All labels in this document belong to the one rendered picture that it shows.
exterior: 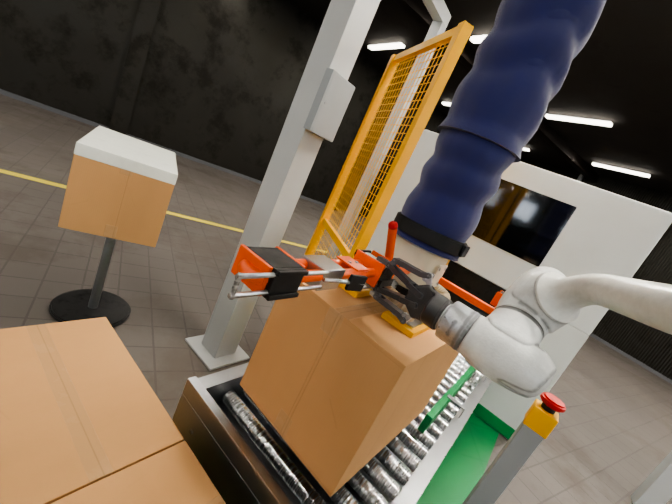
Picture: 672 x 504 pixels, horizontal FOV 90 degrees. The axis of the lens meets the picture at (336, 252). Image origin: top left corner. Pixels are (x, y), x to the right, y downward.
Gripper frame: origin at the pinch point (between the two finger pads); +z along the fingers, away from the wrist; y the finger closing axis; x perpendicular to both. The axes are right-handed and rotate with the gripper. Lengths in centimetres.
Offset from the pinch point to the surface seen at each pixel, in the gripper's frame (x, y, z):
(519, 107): 18, -49, -7
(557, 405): 45, 16, -51
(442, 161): 17.0, -30.9, 3.6
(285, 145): 57, -14, 103
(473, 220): 23.7, -20.5, -9.6
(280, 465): 2, 67, -2
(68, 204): -18, 48, 137
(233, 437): -10, 60, 9
